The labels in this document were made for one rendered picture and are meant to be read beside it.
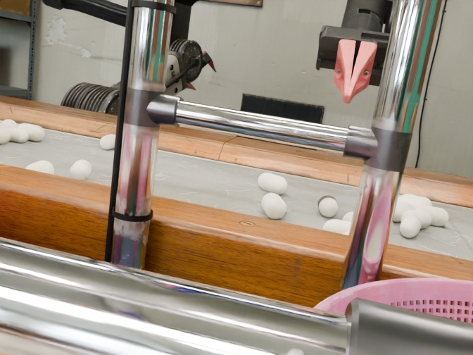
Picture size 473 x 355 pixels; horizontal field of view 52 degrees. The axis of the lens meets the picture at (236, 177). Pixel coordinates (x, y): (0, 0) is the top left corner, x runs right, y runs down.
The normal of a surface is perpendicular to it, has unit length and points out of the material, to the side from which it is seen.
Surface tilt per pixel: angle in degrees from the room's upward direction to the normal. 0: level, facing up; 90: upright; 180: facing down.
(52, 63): 89
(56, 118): 45
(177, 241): 90
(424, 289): 75
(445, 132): 90
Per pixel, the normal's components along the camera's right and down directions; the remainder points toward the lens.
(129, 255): 0.24, 0.25
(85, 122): -0.05, -0.55
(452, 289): 0.21, -0.02
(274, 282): -0.22, 0.18
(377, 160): -0.63, 0.07
